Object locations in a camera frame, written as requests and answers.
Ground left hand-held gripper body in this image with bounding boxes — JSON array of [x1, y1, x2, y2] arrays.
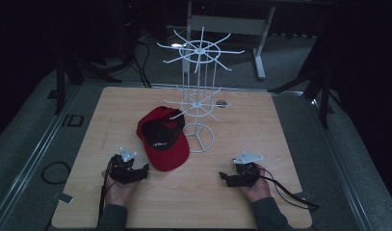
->
[[107, 147, 144, 186]]

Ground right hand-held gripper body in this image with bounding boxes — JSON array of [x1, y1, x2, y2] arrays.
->
[[231, 151, 265, 189]]

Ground person's right hand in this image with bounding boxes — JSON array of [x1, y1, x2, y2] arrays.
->
[[239, 163, 273, 204]]

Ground person's left hand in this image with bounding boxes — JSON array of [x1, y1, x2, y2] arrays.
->
[[101, 168, 138, 207]]

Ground red and black cap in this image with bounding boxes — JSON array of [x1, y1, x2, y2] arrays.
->
[[136, 106, 191, 172]]

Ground black tripod stand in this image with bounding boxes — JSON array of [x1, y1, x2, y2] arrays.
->
[[268, 38, 349, 130], [45, 47, 124, 116]]

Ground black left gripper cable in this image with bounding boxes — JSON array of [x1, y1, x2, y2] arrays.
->
[[97, 156, 118, 227]]

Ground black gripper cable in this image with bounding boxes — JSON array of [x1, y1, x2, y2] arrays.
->
[[97, 156, 118, 227], [258, 167, 321, 213]]

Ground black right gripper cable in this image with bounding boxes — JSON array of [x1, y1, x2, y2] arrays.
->
[[258, 167, 321, 213]]

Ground black rectangular floor bracket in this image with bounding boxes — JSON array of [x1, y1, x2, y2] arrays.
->
[[61, 114, 86, 128]]

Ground white wire display rack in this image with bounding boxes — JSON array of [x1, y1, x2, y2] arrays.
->
[[156, 26, 246, 154]]

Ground black cable loop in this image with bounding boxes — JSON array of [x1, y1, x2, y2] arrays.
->
[[40, 161, 72, 186]]

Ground black floor cables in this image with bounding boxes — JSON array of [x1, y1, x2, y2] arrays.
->
[[119, 18, 153, 90]]

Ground grey metal desk frame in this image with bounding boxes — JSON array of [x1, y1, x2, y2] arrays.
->
[[183, 0, 332, 81]]

